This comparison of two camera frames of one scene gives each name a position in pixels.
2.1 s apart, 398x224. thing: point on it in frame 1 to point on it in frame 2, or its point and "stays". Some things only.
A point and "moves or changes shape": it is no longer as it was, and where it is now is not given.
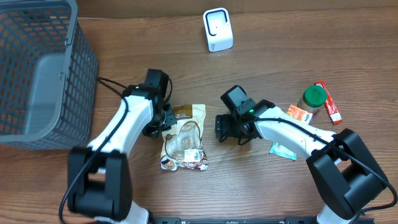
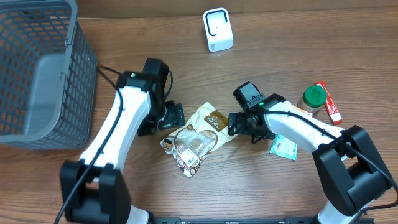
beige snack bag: [183, 145] moves or changes shape
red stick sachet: [333, 113] stays
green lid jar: [313, 98] stays
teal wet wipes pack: [279, 150] stays
